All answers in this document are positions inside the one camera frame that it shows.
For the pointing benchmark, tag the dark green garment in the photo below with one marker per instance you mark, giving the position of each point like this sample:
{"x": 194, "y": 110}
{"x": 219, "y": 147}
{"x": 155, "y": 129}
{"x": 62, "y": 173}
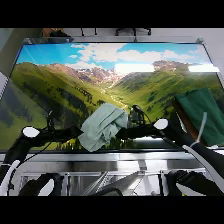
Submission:
{"x": 205, "y": 113}

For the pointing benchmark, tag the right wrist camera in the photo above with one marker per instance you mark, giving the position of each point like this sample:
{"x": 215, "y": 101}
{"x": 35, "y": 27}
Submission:
{"x": 134, "y": 116}

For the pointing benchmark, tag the pale green garment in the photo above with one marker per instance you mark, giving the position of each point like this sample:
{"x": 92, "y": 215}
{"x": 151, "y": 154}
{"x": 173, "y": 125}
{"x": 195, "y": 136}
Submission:
{"x": 101, "y": 128}

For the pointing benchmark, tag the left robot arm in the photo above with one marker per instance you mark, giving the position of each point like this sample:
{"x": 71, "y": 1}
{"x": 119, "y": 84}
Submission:
{"x": 36, "y": 137}

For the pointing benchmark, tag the silver frame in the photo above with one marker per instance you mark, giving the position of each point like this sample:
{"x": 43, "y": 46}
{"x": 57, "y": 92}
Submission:
{"x": 100, "y": 159}

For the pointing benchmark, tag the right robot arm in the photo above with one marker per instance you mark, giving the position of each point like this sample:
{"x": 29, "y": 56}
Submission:
{"x": 186, "y": 138}

